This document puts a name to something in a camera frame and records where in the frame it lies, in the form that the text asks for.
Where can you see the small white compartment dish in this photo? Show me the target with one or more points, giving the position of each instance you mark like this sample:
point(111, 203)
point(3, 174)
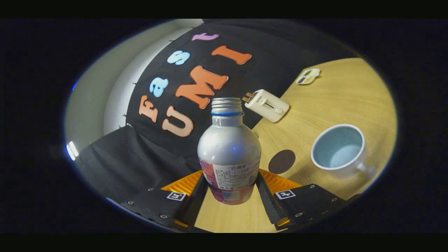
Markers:
point(308, 76)

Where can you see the black backdrop cloth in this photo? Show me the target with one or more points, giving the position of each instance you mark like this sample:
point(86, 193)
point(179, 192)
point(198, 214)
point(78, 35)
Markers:
point(273, 70)

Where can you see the white cup blue inside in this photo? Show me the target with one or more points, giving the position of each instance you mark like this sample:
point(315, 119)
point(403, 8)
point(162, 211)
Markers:
point(337, 150)

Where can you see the silver bottle with red label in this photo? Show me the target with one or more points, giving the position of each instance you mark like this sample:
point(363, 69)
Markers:
point(229, 147)

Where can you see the cream toaster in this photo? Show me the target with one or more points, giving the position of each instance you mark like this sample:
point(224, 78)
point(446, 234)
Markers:
point(267, 105)

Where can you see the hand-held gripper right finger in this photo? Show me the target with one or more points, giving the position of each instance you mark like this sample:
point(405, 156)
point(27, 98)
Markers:
point(269, 203)

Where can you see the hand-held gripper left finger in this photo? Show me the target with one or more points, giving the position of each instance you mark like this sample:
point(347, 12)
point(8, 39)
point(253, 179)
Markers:
point(196, 203)

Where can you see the striped ceiling light panel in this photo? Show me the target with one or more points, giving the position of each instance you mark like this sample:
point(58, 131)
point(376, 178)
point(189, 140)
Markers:
point(72, 150)

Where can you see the wooden table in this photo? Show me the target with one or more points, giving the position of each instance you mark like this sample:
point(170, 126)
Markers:
point(332, 101)

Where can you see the dark brown round coaster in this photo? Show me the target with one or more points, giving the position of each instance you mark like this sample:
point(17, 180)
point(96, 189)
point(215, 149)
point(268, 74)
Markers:
point(281, 161)

